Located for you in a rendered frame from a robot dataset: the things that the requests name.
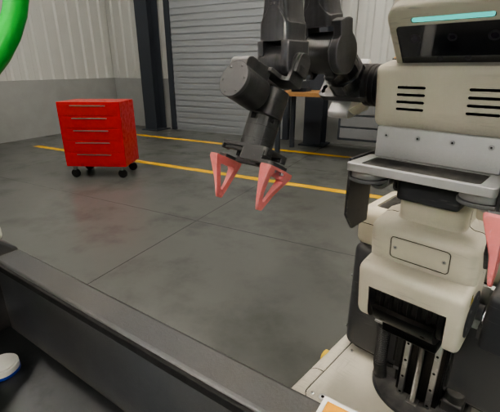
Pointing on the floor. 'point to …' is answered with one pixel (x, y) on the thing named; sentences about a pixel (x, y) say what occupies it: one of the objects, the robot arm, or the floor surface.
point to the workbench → (367, 132)
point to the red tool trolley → (98, 133)
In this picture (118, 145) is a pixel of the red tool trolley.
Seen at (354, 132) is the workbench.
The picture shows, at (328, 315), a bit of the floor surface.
